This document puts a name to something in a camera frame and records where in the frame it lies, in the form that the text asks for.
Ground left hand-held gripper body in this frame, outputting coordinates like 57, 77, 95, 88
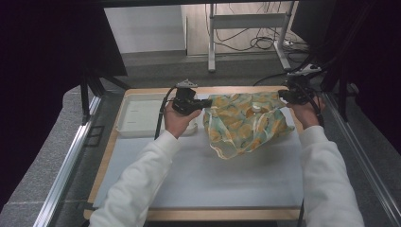
171, 79, 203, 116

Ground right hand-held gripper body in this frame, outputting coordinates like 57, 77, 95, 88
285, 63, 323, 106

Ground green shirt with orange print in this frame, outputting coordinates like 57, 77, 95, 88
202, 91, 296, 161

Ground person's left hand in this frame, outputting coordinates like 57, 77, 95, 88
163, 100, 195, 140

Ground person's right hand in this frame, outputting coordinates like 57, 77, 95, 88
285, 95, 326, 131

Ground black metal stand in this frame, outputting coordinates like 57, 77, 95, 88
289, 46, 360, 123
78, 71, 131, 126

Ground white plastic tray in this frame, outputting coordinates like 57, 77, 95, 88
114, 91, 199, 139

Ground white table mat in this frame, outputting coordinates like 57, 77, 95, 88
94, 92, 305, 211

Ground black curtain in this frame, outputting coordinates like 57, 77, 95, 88
291, 0, 401, 155
0, 0, 129, 209

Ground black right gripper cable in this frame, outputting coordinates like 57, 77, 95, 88
294, 79, 326, 129

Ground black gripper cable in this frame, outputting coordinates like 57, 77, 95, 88
294, 79, 326, 129
153, 85, 178, 141

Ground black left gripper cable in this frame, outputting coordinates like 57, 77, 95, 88
153, 85, 178, 141

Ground black floor cables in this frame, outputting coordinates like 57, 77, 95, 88
214, 2, 308, 55

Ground white metal desk frame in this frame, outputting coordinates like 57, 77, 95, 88
206, 0, 299, 73

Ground aluminium rail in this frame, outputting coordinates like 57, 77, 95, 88
323, 91, 401, 227
32, 95, 102, 227

